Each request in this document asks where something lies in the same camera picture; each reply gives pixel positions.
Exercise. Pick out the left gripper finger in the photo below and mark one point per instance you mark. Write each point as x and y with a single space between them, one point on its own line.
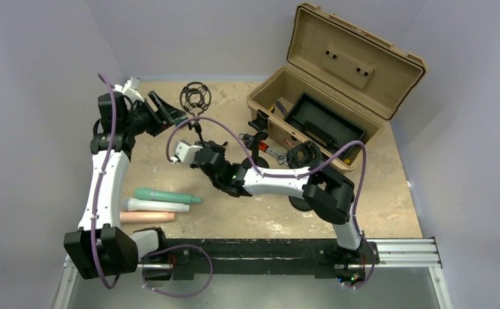
176 119
167 111

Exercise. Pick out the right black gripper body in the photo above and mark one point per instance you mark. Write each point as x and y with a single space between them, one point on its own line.
221 150

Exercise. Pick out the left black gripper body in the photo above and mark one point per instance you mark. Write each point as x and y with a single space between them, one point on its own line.
144 118

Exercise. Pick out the black tripod mic stand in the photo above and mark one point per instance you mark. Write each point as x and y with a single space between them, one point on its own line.
195 98

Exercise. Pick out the round base clip stand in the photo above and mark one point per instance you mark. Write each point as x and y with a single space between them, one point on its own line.
253 143

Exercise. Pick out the green microphone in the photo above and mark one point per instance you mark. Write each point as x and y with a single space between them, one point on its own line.
173 197

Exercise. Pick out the white microphone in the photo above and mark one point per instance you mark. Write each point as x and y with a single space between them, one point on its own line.
133 204

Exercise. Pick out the round base shock mount stand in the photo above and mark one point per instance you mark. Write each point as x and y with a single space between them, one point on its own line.
307 154

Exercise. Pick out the pink microphone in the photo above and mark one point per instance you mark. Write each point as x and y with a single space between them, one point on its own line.
146 217

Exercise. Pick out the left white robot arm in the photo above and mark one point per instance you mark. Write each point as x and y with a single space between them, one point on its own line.
99 248

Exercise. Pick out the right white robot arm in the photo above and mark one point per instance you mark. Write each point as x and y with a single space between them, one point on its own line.
329 194

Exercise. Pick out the red adjustable wrench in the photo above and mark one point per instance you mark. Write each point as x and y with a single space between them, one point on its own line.
281 158

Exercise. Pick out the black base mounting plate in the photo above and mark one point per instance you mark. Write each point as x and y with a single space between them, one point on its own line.
291 257

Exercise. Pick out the tan plastic tool case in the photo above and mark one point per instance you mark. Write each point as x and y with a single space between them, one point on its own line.
352 71

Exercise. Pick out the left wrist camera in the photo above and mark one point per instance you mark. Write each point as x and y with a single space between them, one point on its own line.
130 89

